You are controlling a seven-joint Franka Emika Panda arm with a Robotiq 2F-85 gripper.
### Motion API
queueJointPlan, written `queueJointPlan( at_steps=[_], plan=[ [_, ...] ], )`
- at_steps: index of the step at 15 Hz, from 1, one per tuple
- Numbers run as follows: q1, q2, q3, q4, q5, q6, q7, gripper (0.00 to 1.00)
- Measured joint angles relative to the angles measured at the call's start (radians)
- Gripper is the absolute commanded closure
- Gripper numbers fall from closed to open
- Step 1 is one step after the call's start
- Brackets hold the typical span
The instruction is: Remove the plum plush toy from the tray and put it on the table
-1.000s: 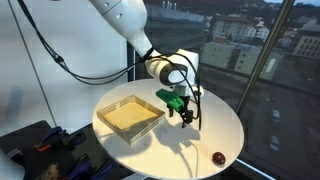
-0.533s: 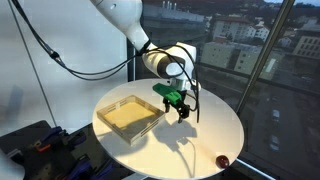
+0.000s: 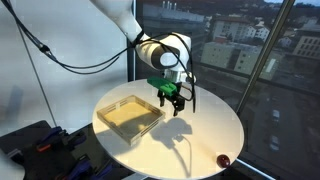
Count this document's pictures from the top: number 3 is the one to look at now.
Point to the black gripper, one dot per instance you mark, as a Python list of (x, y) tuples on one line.
[(181, 91)]

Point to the dark red plum plush toy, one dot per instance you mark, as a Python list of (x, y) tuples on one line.
[(223, 161)]

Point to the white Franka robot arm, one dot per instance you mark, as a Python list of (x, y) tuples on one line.
[(150, 53)]

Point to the square wooden tray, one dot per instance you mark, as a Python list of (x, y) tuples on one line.
[(126, 120)]

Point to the black clamp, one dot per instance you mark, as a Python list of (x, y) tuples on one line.
[(76, 138)]

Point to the light metal bar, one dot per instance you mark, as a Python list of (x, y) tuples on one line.
[(253, 168)]

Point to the slanted grey metal pole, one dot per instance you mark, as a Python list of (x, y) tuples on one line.
[(266, 50)]

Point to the thin grey rod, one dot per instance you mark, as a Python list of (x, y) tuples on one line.
[(46, 100)]

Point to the blue clamp with orange tip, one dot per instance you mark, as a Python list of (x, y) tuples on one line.
[(50, 136)]

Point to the black equipment with orange parts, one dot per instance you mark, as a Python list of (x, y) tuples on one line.
[(20, 136)]

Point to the white rounded object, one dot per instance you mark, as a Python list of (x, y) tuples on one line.
[(10, 166)]

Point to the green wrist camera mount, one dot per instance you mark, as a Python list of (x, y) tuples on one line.
[(163, 86)]

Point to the black vertical window post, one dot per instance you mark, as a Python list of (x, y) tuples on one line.
[(131, 71)]

